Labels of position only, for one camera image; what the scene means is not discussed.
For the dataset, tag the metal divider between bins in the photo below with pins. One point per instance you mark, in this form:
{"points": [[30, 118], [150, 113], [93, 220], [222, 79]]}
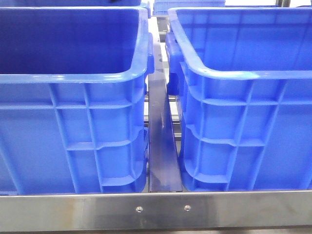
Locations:
{"points": [[164, 171]]}

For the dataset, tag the left blue plastic bin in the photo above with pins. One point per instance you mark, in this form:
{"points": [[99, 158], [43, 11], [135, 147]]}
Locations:
{"points": [[72, 86]]}

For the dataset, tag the blue plastic bin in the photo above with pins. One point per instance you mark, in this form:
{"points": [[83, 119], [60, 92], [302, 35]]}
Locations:
{"points": [[72, 86], [244, 80]]}

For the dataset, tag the right blue plastic bin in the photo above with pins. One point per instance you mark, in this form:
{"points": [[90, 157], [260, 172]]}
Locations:
{"points": [[244, 80]]}

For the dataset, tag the back right blue bin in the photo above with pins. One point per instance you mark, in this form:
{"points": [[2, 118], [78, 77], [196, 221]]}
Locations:
{"points": [[160, 7]]}

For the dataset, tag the back left blue bin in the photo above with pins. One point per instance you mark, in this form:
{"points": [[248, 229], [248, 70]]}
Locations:
{"points": [[60, 3]]}

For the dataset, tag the stainless steel front rail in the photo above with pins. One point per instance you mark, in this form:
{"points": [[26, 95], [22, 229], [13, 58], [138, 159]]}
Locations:
{"points": [[143, 211]]}

